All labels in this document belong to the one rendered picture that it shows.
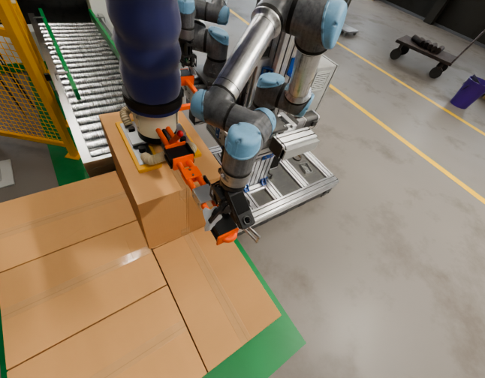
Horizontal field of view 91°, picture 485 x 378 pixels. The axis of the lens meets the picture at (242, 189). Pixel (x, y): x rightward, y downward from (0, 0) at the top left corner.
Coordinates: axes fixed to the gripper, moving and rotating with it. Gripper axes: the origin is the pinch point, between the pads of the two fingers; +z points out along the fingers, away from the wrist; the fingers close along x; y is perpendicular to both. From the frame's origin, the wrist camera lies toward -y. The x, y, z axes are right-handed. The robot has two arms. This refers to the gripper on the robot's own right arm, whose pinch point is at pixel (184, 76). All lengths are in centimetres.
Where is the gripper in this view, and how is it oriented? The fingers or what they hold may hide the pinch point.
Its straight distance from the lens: 146.6
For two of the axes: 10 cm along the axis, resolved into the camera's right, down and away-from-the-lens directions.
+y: 5.4, 7.0, -4.6
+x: 8.2, -3.2, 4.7
